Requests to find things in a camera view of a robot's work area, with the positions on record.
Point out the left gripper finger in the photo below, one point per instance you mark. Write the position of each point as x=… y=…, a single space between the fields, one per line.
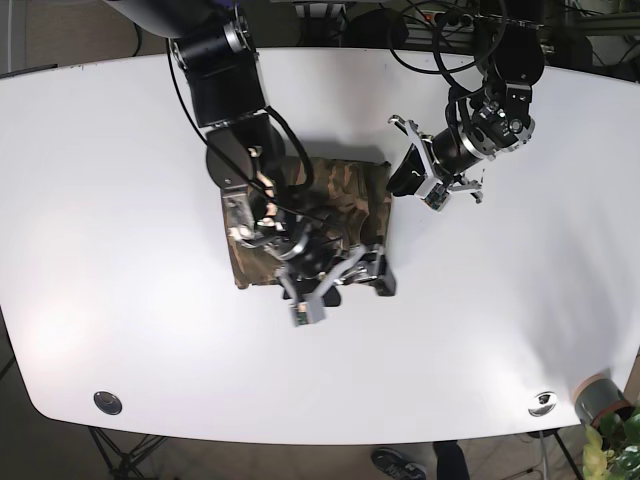
x=409 y=175

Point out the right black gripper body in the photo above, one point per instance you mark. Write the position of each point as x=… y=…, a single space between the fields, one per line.
x=311 y=272

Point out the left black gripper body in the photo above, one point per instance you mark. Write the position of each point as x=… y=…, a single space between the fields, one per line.
x=480 y=133

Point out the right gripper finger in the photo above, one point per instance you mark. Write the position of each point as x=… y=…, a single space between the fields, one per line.
x=379 y=275

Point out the camouflage pattern T-shirt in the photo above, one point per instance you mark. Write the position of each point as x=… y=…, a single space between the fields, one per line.
x=347 y=204

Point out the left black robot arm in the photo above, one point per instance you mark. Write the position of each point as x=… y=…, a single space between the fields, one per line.
x=509 y=57

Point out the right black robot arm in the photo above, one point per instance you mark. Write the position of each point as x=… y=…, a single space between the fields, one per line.
x=253 y=155

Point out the right silver table grommet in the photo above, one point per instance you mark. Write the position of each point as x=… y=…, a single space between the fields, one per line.
x=542 y=403

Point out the silver table grommet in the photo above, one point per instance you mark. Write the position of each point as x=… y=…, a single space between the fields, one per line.
x=108 y=403
x=542 y=403

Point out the left silver table grommet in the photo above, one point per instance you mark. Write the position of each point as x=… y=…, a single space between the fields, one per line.
x=108 y=403

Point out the grey plant pot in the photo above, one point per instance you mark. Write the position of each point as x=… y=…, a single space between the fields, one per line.
x=598 y=396

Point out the green potted plant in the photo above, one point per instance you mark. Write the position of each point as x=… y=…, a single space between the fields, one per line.
x=612 y=451

